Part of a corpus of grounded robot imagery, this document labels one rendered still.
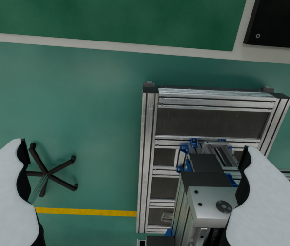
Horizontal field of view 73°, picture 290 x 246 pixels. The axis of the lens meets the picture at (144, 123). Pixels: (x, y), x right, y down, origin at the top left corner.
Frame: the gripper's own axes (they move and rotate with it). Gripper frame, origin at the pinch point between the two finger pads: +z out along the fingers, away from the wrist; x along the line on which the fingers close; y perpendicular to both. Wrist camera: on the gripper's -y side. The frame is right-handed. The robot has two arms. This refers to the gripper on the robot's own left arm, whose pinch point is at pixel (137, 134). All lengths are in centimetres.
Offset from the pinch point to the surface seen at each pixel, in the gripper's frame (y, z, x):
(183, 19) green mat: -6.3, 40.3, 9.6
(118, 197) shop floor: 140, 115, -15
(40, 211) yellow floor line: 160, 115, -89
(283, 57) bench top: 1, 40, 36
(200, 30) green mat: -4.4, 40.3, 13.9
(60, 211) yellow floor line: 160, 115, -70
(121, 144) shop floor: 81, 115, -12
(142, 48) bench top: 0.3, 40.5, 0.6
